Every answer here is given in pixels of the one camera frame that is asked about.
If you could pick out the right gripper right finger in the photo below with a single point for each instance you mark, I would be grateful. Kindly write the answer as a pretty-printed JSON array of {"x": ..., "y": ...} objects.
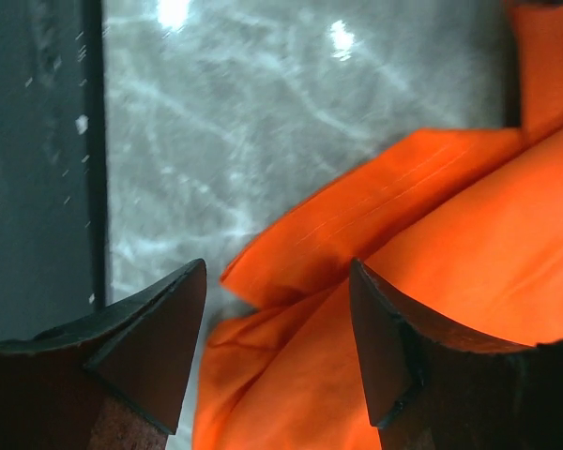
[{"x": 433, "y": 383}]

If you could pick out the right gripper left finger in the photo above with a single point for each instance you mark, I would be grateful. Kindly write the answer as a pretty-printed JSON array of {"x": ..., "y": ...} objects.
[{"x": 115, "y": 379}]

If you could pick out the orange t shirt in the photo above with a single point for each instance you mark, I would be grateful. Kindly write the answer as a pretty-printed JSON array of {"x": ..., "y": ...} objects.
[{"x": 468, "y": 222}]

